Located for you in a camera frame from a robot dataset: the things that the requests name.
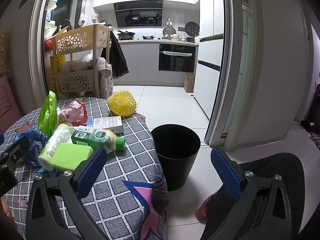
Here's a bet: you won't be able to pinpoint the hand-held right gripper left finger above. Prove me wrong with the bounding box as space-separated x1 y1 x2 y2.
25 146 108 240

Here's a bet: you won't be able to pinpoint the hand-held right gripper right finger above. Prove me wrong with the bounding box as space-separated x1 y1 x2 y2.
210 146 297 240

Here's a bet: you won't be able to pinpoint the lime green sponge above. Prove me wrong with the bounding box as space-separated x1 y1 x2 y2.
51 143 94 172

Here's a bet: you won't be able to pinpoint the person's left hand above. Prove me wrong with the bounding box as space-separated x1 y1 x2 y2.
0 197 18 233

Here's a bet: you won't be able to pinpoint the blue plastic bag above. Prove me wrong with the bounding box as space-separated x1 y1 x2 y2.
15 127 48 167

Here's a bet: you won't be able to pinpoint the green label bottle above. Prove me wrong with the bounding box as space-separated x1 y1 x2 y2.
71 126 126 154

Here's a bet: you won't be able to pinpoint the grey grid star tablecloth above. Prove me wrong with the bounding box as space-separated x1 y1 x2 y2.
0 97 169 240

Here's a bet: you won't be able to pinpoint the red slipper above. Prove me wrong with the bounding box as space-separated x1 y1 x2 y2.
195 192 215 222

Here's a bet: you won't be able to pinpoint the white bottle with lime label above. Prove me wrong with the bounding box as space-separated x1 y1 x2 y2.
37 124 78 172

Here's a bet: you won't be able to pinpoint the white and blue carton box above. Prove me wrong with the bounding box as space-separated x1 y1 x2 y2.
86 116 124 134

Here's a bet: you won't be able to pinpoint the black trash bin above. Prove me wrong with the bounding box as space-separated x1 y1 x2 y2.
151 124 201 192

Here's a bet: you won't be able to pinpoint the green plastic bag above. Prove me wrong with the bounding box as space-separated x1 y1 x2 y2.
37 90 58 137

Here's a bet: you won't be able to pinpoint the red crumpled plastic bag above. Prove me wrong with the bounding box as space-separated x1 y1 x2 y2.
67 101 88 127

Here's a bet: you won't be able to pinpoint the pink plastic stool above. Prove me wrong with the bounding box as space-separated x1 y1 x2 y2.
0 75 22 134

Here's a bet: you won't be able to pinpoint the pink and red wrapper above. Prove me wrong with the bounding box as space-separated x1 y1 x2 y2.
58 100 84 123

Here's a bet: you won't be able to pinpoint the yellow foam fruit net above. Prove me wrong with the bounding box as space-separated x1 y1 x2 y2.
107 90 137 117

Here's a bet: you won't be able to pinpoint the white refrigerator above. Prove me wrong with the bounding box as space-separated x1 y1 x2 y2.
194 34 224 120

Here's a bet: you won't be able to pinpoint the pink plastic bag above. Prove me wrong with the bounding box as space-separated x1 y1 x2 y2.
94 57 114 99

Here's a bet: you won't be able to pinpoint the cardboard box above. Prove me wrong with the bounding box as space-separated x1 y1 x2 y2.
184 74 195 93

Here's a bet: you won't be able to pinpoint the yellow package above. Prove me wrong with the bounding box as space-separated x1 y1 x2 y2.
50 55 65 85

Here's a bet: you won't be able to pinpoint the white plastic bags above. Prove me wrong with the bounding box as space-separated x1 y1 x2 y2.
61 52 97 72

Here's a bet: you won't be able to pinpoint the black hanging cloth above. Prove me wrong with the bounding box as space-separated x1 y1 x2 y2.
101 31 130 78

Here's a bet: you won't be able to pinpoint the black built-in oven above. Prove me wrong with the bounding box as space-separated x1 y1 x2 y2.
158 43 196 73

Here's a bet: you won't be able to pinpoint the black wok with lid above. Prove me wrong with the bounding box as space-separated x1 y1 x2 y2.
117 30 136 40

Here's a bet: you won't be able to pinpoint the round perforated pan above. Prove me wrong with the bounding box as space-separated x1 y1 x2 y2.
185 22 200 37

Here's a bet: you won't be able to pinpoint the black range hood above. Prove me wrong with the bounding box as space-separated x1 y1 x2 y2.
114 1 163 28

